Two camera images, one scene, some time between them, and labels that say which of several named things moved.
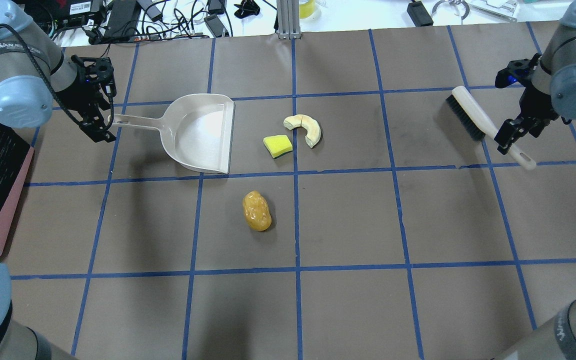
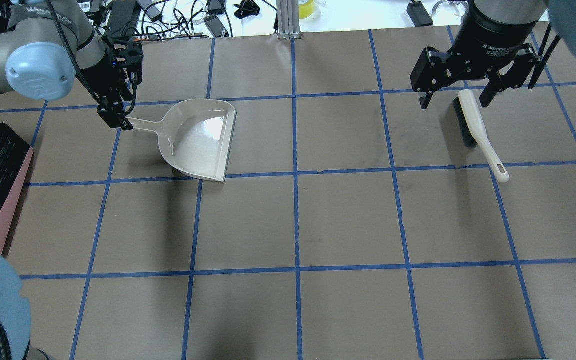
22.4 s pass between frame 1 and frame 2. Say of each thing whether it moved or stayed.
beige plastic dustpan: moved
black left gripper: moved
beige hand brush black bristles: moved
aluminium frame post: stayed
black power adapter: stayed
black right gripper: moved
